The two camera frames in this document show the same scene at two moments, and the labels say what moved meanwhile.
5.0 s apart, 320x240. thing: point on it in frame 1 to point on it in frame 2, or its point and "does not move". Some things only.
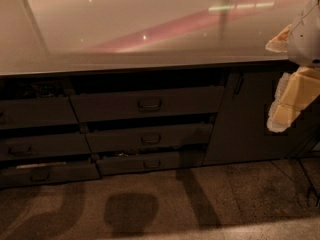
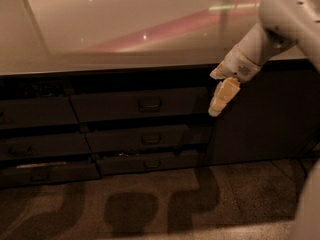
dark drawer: (46, 145) does not move
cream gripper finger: (296, 91) to (225, 91)
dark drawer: (150, 163) does not move
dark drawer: (43, 111) does not move
